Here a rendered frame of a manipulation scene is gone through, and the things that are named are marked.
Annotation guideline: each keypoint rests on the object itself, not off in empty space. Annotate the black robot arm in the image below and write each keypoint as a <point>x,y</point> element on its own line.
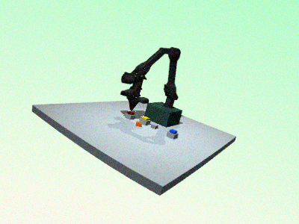
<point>143,68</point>

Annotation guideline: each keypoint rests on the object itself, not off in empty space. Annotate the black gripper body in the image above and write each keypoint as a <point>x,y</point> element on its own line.
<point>142,100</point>

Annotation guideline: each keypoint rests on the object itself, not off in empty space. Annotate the red button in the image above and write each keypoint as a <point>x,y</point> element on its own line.
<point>130,115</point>

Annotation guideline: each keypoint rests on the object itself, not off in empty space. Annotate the orange block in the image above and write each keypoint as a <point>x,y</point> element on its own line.
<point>138,124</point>

